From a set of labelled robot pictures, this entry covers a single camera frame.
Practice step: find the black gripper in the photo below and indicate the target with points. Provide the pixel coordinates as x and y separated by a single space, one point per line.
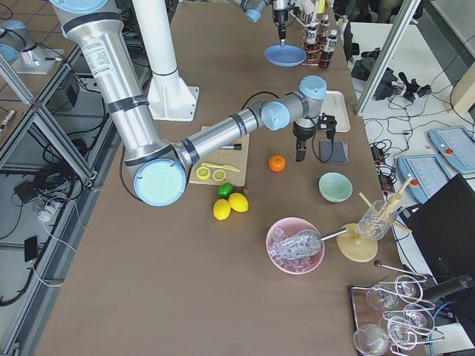
302 133
279 15

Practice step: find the blue plate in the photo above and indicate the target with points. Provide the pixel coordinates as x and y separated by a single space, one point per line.
285 56

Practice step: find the orange fruit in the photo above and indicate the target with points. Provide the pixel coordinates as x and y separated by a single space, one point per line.
276 163

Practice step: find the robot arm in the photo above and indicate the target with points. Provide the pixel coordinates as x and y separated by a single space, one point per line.
254 9
158 167

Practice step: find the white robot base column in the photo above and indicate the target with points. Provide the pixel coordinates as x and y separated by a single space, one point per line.
163 74

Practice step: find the cream rabbit tray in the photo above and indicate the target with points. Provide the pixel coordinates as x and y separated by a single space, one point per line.
335 105

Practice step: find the bottle upper in rack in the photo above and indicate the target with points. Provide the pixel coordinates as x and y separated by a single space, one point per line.
310 37

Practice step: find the bottle in rack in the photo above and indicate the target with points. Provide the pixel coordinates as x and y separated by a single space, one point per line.
310 37
324 27
328 49

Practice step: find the grey folded cloth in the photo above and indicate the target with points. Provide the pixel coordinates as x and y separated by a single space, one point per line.
333 152

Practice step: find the bottle lower right in rack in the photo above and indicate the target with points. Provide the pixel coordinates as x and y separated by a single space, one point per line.
324 27

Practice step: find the bottle lower left in rack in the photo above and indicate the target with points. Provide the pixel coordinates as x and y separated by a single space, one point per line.
328 49

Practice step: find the green bowl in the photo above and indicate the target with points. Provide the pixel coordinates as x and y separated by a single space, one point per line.
335 187

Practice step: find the steel cylinder muddler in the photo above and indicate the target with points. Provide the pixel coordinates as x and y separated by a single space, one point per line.
234 147

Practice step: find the yellow plastic knife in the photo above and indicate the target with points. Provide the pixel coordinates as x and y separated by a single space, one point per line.
223 166

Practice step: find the wooden cutting board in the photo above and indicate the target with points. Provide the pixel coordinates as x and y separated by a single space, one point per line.
230 163

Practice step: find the clear glass mug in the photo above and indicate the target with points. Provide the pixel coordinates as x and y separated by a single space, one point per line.
375 223

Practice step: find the teach pendant near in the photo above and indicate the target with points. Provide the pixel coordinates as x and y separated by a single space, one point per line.
428 173

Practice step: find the teach pendant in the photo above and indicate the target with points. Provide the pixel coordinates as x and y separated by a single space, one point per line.
456 146
428 173

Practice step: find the yellow lemon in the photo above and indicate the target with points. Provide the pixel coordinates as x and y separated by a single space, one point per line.
238 202
221 209

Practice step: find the lemon slice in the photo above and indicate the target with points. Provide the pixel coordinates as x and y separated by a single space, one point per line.
219 175

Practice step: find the green lime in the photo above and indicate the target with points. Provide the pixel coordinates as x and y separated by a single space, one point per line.
225 190

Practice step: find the metal ice scoop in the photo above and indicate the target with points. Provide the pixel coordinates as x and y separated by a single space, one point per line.
307 243

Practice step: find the wooden cup tree stand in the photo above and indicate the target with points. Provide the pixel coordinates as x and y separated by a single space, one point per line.
358 248

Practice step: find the pink bowl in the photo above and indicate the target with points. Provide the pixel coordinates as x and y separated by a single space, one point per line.
282 229

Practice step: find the teach pendant far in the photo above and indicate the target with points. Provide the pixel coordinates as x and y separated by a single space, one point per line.
456 146

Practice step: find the lemon half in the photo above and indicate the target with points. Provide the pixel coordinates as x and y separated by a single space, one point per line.
203 173

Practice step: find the clear ice cubes pile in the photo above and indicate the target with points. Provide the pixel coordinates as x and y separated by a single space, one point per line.
294 252

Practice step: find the black laptop monitor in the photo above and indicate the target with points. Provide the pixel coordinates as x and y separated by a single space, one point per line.
443 228

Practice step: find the wine glass rack tray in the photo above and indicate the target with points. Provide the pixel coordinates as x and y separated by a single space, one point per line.
392 316

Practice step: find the copper wire bottle rack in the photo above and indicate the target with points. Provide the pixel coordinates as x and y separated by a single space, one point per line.
312 58

